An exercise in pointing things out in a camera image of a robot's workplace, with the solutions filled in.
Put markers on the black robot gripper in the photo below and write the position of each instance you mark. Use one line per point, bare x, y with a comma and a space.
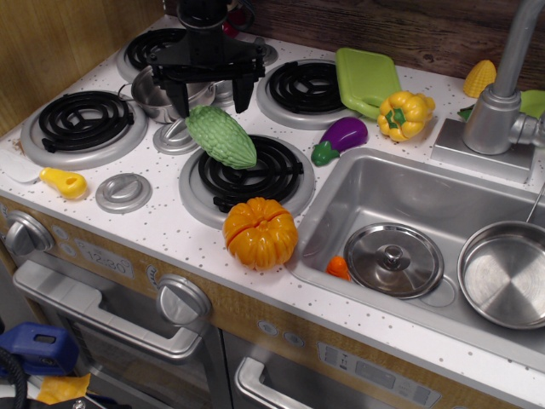
207, 53

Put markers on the green bumpy toy squash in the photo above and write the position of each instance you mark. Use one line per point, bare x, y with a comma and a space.
221, 137

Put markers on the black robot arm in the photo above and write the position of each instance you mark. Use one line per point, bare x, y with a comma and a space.
194, 8

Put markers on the small steel pot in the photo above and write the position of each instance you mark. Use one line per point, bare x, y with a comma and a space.
155, 102

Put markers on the steel pot lid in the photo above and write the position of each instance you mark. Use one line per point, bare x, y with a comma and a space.
394, 259

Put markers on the steel pan in sink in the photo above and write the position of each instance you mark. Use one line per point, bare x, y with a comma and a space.
500, 270

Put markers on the silver stove knob centre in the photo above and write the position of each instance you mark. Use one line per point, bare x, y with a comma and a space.
223, 94

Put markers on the silver stove knob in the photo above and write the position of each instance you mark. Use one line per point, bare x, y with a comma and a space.
174, 139
269, 54
123, 193
223, 94

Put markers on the silver stove knob middle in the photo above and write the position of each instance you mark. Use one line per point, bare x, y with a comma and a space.
174, 139

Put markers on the red toy bottle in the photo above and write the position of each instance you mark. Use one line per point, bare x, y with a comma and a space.
238, 20

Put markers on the silver stove knob back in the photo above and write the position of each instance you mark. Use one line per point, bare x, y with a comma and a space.
269, 54

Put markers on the back left black burner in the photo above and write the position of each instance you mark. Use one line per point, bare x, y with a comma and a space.
131, 59

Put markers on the black burner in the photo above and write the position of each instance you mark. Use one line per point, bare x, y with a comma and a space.
303, 95
83, 130
209, 189
131, 59

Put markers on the back right black burner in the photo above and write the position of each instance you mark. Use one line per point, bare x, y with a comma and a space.
303, 95

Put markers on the front centre black burner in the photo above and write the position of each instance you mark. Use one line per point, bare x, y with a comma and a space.
209, 189

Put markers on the front left black burner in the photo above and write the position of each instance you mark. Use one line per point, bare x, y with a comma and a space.
83, 130

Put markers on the silver stove knob front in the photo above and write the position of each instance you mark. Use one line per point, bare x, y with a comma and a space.
123, 193

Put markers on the purple toy eggplant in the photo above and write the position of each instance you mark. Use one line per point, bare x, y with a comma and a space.
341, 136

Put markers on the orange toy pumpkin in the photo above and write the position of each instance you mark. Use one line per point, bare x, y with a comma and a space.
260, 233

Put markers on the green plastic cutting board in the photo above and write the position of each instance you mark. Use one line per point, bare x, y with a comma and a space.
365, 79

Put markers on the yellow toy bell pepper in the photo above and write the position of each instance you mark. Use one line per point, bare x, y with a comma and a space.
404, 115

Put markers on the silver oven dial right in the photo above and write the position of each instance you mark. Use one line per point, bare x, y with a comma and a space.
180, 301

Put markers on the silver oven dial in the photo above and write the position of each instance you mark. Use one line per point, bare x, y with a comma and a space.
26, 234
180, 301

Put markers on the orange toy carrot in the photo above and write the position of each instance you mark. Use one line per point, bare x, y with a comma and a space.
337, 267

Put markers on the silver oven dial left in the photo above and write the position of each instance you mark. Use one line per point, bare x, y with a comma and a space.
26, 234

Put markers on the yellow toy corn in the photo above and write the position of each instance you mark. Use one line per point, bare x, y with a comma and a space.
480, 76

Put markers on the silver toy faucet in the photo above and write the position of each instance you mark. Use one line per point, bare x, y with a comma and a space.
498, 139

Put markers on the blue clamp tool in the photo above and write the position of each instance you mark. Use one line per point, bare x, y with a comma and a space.
43, 350

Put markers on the yellow handled white spatula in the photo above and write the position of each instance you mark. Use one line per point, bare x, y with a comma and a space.
69, 185

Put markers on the silver oven door handle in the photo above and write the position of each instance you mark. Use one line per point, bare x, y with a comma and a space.
81, 303

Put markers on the silver right door handle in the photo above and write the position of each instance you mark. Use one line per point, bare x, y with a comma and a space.
249, 381

